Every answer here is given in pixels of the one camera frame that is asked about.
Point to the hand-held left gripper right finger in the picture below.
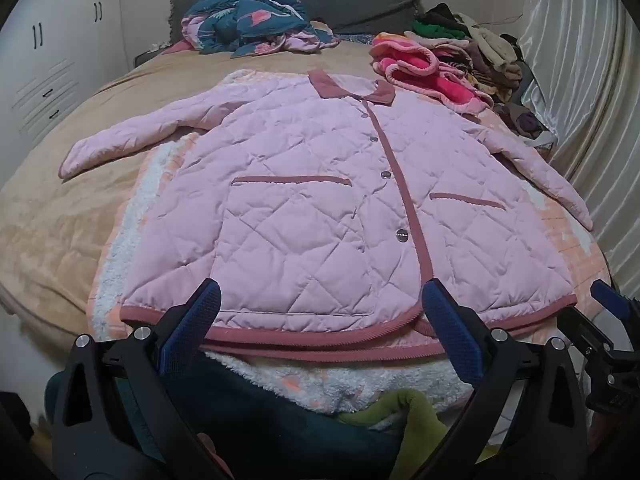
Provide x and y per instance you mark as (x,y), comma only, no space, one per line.
(452,330)

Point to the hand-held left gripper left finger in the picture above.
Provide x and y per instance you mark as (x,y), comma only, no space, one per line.
(192,322)

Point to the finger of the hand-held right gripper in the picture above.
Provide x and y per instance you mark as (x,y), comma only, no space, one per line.
(607,294)
(582,330)

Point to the pink quilted jacket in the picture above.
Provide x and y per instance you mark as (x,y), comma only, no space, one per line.
(300,160)

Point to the pile of assorted clothes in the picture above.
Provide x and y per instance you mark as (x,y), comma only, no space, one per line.
(485,60)

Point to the green fleece garment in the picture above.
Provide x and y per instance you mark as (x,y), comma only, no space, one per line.
(410,410)

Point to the peach bear print blanket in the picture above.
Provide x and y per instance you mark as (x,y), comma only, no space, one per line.
(320,385)

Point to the dark teal garment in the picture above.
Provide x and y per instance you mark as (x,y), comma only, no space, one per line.
(280,435)

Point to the tan plush bedspread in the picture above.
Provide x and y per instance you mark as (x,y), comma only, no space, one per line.
(60,210)

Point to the white satin curtain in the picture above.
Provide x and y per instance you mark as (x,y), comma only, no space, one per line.
(575,60)

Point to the pink fleece robe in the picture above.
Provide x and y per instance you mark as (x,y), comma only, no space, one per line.
(415,62)

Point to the dark nightstand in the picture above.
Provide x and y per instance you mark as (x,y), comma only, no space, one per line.
(150,55)

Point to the white wardrobe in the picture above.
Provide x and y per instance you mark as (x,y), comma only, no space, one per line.
(50,60)

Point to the blue patterned pillow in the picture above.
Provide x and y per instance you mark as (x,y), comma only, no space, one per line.
(357,38)

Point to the teal flamingo print duvet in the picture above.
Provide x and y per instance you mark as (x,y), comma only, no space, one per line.
(250,20)

